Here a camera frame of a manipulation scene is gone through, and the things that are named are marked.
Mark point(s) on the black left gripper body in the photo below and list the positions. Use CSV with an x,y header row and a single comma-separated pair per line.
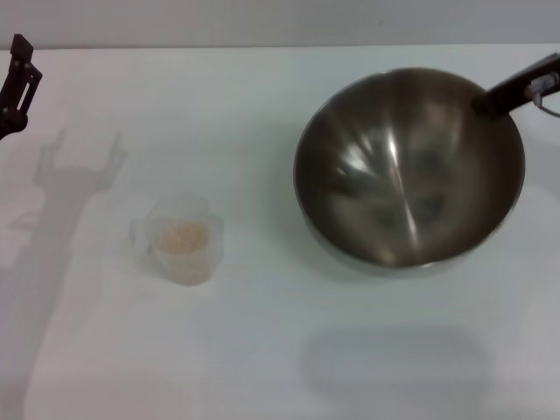
x,y
11,124

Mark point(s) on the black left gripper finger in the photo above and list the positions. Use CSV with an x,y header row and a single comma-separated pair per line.
x,y
22,50

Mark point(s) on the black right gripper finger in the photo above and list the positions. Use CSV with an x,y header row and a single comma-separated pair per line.
x,y
503,96

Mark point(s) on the stainless steel mixing bowl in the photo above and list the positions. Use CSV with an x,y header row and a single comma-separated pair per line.
x,y
407,184

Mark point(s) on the white rice grains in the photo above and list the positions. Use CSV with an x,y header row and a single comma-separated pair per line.
x,y
184,237

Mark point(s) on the clear plastic measuring cup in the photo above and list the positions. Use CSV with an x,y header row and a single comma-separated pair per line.
x,y
188,268

